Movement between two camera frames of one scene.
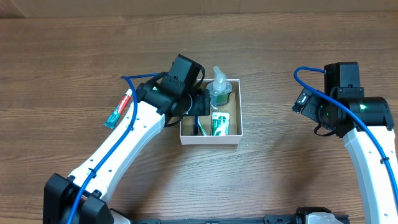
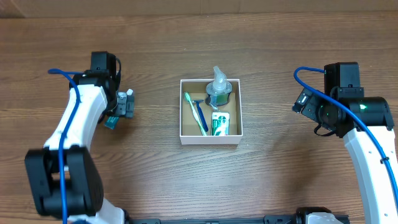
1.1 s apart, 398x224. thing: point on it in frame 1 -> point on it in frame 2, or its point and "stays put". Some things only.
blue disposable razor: [196, 125] -> [202, 117]
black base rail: [267, 219] stays put
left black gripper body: [201, 104] -> [113, 101]
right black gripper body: [311, 109] stays put
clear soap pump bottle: [219, 88] stays put
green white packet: [220, 123] stays put
